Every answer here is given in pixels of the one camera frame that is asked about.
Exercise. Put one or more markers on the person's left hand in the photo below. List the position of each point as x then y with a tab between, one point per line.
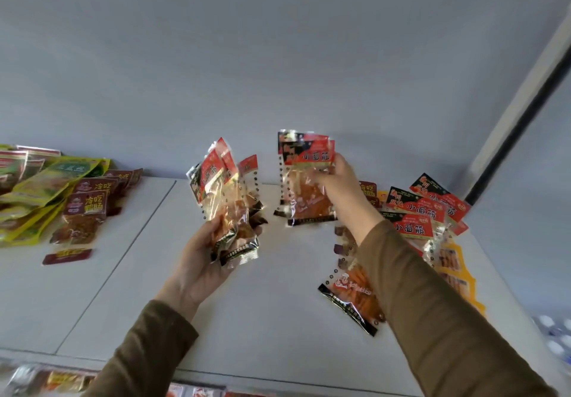
192	271

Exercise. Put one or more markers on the person's right hand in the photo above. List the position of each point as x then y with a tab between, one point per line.
352	200

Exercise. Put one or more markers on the stack of maroon snacks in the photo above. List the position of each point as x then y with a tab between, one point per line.
368	189

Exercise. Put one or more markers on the black red noodle snack packet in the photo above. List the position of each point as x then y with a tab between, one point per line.
225	155
209	169
249	164
299	207

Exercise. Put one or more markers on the pile of black red snacks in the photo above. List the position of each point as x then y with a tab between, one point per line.
415	227

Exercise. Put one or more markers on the white metal shelf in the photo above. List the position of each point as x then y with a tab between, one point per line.
89	285

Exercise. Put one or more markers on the row of white red snacks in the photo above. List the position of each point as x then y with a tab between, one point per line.
196	391

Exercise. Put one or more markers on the pile of yellow snack packets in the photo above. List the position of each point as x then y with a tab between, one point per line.
49	182

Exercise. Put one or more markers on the pile of red snack packets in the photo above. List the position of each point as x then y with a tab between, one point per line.
11	164

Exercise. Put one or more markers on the person's right forearm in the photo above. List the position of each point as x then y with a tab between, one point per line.
446	321

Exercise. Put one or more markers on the person's left forearm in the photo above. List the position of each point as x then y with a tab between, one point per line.
142	356

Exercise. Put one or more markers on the pack of water bottles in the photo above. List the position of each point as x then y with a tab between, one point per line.
555	336

